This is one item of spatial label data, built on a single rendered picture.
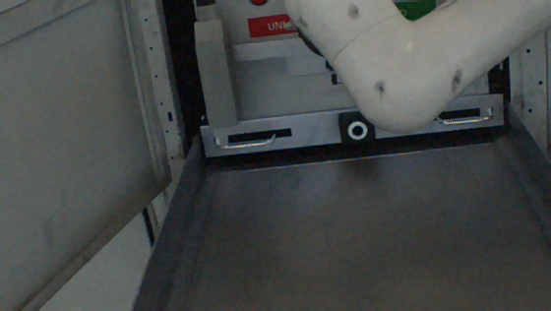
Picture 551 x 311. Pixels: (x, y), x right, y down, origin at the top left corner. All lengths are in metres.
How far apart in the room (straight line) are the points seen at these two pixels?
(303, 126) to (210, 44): 0.24
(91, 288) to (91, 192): 0.34
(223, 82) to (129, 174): 0.23
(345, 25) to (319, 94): 0.50
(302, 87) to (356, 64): 0.49
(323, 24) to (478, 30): 0.17
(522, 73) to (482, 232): 0.35
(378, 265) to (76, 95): 0.51
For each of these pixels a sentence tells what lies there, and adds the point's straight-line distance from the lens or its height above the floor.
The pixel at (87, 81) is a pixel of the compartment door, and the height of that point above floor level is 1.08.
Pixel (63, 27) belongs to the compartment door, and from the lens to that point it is 1.08.
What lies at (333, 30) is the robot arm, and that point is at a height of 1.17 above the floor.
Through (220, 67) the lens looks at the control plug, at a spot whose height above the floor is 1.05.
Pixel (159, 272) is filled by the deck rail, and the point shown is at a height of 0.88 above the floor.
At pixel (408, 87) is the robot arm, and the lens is 0.74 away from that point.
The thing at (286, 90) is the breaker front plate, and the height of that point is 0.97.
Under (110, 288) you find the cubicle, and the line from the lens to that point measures 1.42.
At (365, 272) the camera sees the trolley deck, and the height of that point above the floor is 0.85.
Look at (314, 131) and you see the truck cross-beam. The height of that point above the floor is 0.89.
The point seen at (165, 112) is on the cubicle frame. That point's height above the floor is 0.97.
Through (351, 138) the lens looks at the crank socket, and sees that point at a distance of 1.24.
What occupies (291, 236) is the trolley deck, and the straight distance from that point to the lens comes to 1.03.
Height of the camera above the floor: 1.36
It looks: 23 degrees down
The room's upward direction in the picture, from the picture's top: 9 degrees counter-clockwise
